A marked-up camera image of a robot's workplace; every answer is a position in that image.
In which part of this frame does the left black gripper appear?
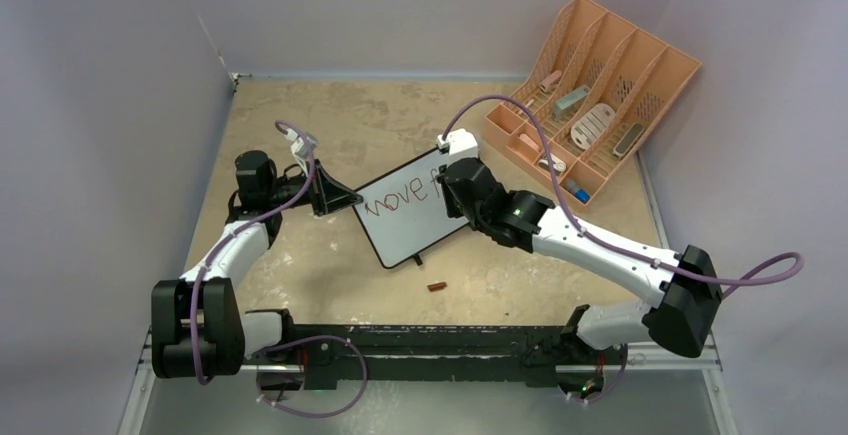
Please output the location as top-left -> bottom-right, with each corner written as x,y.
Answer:
266,160 -> 362,217

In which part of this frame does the black-framed whiteboard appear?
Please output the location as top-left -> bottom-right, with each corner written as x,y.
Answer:
353,148 -> 467,269

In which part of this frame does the brown marker cap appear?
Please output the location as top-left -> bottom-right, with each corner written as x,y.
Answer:
427,282 -> 447,292

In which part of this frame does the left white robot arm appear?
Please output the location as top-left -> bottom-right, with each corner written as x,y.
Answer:
150,150 -> 363,384

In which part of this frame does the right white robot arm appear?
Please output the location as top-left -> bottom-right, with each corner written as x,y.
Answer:
436,158 -> 723,362

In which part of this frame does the grey whiteboard eraser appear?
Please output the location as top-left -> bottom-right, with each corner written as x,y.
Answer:
612,123 -> 645,159

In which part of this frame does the pink eraser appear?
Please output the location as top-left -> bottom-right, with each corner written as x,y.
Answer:
518,133 -> 540,158

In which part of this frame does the pink stapler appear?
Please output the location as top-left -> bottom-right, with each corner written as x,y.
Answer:
539,70 -> 563,94

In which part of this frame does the teal staple box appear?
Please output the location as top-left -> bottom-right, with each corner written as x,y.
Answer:
552,85 -> 590,121

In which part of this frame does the blue small item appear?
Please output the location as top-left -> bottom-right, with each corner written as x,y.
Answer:
564,179 -> 590,204

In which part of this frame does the peach plastic desk organizer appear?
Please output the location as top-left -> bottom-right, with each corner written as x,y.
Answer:
482,0 -> 702,206

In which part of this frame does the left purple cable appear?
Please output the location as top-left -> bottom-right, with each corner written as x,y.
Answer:
189,120 -> 369,420

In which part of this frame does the purple cable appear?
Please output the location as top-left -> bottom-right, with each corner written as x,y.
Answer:
189,120 -> 369,420
439,95 -> 806,407

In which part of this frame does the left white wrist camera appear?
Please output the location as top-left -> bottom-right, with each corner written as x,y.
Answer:
285,130 -> 317,162

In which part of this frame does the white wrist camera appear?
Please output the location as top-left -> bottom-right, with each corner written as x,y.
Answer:
285,130 -> 317,162
436,128 -> 480,165

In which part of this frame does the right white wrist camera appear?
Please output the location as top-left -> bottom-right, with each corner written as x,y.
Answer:
436,128 -> 480,165

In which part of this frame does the black aluminium base frame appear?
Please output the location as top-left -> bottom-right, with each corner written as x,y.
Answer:
135,322 -> 723,394

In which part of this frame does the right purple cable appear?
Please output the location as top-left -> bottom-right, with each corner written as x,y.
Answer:
439,95 -> 806,407

